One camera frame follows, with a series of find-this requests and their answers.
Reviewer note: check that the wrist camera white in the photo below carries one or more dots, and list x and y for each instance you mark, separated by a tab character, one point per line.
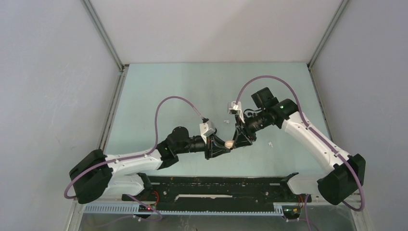
207	128
235	108

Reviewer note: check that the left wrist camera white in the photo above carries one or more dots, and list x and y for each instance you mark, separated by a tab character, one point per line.
207	128

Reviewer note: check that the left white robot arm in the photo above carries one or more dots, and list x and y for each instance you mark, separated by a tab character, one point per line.
106	176

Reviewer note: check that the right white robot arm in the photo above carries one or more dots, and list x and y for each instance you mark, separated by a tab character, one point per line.
343	173

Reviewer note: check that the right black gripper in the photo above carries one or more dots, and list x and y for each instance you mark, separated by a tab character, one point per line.
240	139

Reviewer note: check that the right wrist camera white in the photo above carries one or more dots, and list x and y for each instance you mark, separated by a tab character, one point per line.
235	108

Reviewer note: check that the beige earbud case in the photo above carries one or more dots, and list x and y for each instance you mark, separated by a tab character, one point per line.
229	144

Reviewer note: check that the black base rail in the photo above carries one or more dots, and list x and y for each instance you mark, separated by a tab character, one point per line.
234	195

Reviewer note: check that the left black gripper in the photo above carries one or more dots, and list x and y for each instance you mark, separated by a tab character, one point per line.
214	147

